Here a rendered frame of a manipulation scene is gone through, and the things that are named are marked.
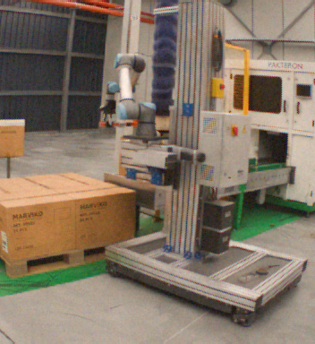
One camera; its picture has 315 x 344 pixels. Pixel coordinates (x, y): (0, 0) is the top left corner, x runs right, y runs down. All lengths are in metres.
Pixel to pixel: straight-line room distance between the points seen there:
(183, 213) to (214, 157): 0.49
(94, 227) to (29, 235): 0.59
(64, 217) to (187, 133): 1.08
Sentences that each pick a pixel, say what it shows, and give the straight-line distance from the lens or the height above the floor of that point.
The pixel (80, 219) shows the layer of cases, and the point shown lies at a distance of 3.23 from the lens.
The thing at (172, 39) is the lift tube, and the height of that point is 1.87.
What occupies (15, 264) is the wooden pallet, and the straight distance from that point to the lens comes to 3.05.
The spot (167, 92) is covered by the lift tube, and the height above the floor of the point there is 1.36.
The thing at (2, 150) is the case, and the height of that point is 0.70.
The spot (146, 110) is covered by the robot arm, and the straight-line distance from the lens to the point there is 2.86.
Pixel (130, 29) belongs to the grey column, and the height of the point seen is 2.14.
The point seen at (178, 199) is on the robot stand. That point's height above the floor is 0.62.
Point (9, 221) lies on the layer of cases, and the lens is 2.94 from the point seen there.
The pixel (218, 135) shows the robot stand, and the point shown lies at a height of 1.09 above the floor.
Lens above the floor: 1.27
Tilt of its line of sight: 9 degrees down
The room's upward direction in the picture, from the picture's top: 3 degrees clockwise
